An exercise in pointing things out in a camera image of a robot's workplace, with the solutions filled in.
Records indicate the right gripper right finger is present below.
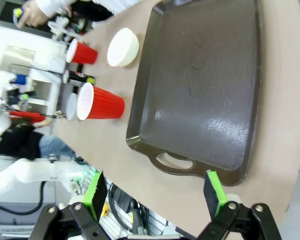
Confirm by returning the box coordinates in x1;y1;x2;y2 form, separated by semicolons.
196;169;283;240

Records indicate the black soda can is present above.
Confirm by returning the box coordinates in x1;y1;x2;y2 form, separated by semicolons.
63;69;96;87

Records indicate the red plastic cup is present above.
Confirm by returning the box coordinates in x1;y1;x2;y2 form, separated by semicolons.
65;38;99;66
76;82;126;121

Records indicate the person in white hoodie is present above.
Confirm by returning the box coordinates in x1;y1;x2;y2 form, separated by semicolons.
91;0;167;16

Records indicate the brown plastic serving tray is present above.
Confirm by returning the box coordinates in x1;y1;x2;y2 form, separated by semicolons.
125;0;264;187

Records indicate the bystander in black and jeans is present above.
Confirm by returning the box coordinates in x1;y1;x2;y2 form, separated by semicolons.
0;119;76;161

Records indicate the red tool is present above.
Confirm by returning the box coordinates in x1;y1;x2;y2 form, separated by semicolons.
9;110;42;123

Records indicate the white bowl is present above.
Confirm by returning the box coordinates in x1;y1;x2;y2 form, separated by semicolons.
106;27;140;68
65;92;79;121

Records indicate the black cable bundle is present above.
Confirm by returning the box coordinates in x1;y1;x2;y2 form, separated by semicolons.
108;183;151;233

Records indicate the person's right forearm white sleeve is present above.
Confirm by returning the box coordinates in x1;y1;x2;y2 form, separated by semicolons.
36;0;77;19

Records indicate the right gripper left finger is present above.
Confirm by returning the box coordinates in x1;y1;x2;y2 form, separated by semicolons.
32;169;109;240

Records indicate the white cabinet unit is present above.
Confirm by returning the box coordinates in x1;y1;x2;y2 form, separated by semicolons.
0;24;67;131

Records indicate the person's right hand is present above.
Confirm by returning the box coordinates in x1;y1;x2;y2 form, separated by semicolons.
16;2;73;29

